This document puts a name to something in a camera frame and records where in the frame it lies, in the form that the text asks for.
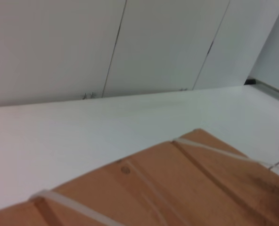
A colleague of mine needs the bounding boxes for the white plastic packing strap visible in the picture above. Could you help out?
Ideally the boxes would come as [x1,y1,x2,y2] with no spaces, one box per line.
[29,189,133,226]
[172,138,279,182]

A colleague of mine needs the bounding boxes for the brown cardboard box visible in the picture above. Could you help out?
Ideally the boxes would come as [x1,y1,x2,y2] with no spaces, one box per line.
[0,128,279,226]

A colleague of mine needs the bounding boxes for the clear packing tape strip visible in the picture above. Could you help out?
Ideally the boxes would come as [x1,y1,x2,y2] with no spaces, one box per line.
[124,160,185,226]

